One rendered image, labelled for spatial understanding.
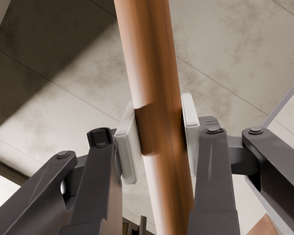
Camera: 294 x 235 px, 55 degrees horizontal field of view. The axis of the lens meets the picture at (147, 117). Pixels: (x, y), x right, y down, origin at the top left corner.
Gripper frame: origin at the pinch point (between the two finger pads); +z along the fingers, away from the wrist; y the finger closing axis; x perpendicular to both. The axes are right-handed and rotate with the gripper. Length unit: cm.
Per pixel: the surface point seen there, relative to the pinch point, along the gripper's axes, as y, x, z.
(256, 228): 49, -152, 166
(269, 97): 126, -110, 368
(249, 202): 72, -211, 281
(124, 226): -46, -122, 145
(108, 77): -87, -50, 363
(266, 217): 57, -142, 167
